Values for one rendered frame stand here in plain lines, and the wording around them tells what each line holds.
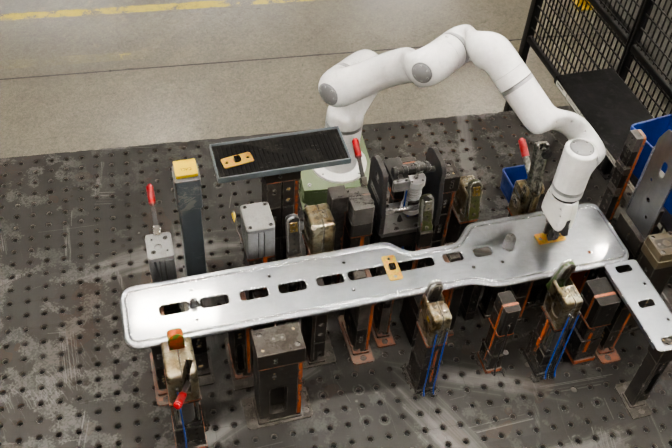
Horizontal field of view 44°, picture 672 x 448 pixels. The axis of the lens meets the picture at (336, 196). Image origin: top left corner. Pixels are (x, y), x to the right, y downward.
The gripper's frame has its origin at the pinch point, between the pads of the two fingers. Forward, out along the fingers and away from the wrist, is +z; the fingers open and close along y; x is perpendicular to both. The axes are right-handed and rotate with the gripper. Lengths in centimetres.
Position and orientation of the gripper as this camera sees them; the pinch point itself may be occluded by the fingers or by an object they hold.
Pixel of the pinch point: (552, 231)
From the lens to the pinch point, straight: 240.6
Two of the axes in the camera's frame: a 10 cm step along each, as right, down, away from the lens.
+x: 9.6, -1.6, 2.2
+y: 2.7, 7.0, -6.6
